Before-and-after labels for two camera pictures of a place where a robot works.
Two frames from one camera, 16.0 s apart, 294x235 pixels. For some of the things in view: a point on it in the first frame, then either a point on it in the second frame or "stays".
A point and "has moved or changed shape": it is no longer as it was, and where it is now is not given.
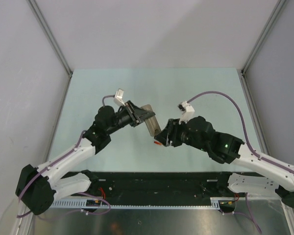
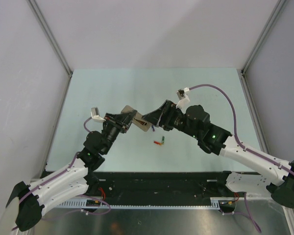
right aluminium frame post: (244, 80) stays
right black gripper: (171, 131) -> (162, 117)
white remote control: (152, 123) has moved or changed shape
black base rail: (116, 188) stays
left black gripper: (135, 112) -> (113, 120)
